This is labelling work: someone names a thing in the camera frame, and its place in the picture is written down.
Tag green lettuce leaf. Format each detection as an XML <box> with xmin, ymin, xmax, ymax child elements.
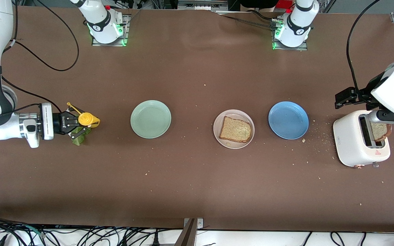
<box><xmin>71</xmin><ymin>127</ymin><xmax>91</xmax><ymax>146</ymax></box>

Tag yellow mustard squeeze bottle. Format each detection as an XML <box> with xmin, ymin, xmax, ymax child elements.
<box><xmin>66</xmin><ymin>102</ymin><xmax>101</xmax><ymax>128</ymax></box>

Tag brown bread slice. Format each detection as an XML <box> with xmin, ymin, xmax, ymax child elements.
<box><xmin>219</xmin><ymin>116</ymin><xmax>252</xmax><ymax>143</ymax></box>
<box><xmin>371</xmin><ymin>124</ymin><xmax>392</xmax><ymax>142</ymax></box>

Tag blue plate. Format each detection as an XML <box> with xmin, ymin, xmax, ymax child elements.
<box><xmin>268</xmin><ymin>101</ymin><xmax>309</xmax><ymax>140</ymax></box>

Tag pale green plate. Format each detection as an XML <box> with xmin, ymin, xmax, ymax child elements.
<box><xmin>130</xmin><ymin>100</ymin><xmax>172</xmax><ymax>139</ymax></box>

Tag beige plate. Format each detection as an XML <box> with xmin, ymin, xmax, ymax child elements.
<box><xmin>213</xmin><ymin>109</ymin><xmax>255</xmax><ymax>149</ymax></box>

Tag white two-slot toaster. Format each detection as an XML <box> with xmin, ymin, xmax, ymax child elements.
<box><xmin>333</xmin><ymin>110</ymin><xmax>391</xmax><ymax>169</ymax></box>

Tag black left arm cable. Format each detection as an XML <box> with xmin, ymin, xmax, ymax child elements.
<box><xmin>346</xmin><ymin>0</ymin><xmax>394</xmax><ymax>91</ymax></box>

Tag curved black table cable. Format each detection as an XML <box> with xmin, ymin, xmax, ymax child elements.
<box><xmin>248</xmin><ymin>9</ymin><xmax>277</xmax><ymax>22</ymax></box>

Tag straight black table cable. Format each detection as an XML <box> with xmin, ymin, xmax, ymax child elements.
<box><xmin>222</xmin><ymin>14</ymin><xmax>280</xmax><ymax>29</ymax></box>

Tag tangled black floor cables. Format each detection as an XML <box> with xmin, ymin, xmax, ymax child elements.
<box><xmin>0</xmin><ymin>215</ymin><xmax>184</xmax><ymax>246</ymax></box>

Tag grey metal mount bracket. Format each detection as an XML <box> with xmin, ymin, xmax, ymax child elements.
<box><xmin>175</xmin><ymin>218</ymin><xmax>204</xmax><ymax>246</ymax></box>

